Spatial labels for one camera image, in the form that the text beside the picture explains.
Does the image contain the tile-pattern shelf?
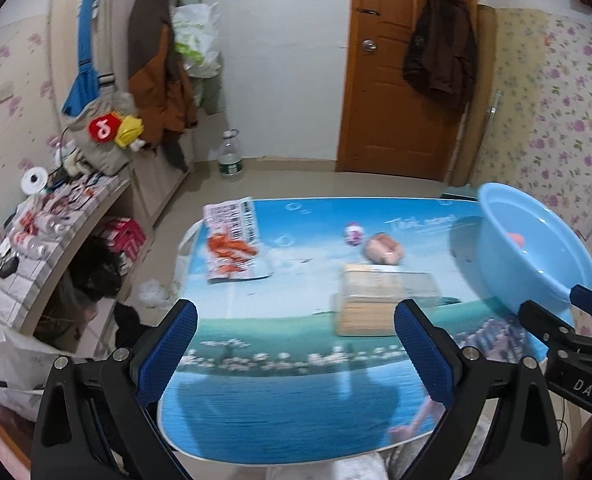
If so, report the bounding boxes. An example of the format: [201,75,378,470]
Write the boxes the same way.
[0,170,137,342]

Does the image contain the crumpled white plastic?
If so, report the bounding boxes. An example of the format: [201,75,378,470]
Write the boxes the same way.
[137,279,170,309]

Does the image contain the red boxes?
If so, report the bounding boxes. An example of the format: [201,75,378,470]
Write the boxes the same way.
[98,217,147,267]

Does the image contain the pink earphone case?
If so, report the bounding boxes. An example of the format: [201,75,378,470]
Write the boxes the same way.
[366,232,403,266]

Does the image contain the red crayfish snack packet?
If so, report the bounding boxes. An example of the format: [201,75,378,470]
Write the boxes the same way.
[203,197,275,284]

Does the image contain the brown wooden door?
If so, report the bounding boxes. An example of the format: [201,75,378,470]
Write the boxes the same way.
[336,0,479,182]

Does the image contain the white green plastic bag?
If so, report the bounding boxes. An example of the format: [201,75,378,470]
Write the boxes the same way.
[170,2,223,79]

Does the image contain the pale green jacket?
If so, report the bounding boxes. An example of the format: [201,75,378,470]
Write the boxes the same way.
[171,0,227,117]

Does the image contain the dark brown jacket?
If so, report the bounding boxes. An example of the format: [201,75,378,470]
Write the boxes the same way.
[402,0,479,112]

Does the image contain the dark cloth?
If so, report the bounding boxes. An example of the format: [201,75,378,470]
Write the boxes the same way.
[67,236,125,302]

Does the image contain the blue cloth bag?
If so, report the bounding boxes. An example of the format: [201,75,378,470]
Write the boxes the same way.
[60,0,102,117]

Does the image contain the yellow plush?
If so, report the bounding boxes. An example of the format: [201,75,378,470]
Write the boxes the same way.
[115,114,147,154]

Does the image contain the scenery printed desktop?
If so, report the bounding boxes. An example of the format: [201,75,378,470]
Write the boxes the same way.
[158,197,552,461]

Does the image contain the large clear water bottle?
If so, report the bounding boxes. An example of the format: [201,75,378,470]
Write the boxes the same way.
[218,129,245,182]

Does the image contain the red round plush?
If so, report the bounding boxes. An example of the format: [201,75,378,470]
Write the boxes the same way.
[88,115,122,145]

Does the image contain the light blue plastic basin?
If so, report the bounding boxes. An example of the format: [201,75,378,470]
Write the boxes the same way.
[477,182,592,357]

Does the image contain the row of small white bottles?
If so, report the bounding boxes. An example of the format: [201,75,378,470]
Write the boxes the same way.
[0,187,102,262]

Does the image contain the large white plastic bag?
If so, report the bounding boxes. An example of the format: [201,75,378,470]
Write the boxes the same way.
[0,324,72,422]

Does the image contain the beige wooden wardrobe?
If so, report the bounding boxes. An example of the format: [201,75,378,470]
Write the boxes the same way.
[48,0,197,222]

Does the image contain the brown and orange jacket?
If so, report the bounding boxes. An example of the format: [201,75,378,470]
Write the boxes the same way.
[127,0,200,172]

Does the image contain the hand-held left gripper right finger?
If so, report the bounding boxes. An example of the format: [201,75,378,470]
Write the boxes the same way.
[393,299,564,480]

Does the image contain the broom with metal handle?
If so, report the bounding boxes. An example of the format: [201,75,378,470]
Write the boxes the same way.
[443,91,503,202]

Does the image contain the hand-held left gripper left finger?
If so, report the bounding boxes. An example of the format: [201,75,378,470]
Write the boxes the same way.
[30,299,199,480]

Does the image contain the clear box of toothpicks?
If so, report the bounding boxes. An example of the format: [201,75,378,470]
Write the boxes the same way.
[335,264,439,337]

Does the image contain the grey cloth bag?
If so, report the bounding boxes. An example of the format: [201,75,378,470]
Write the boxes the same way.
[60,74,140,177]

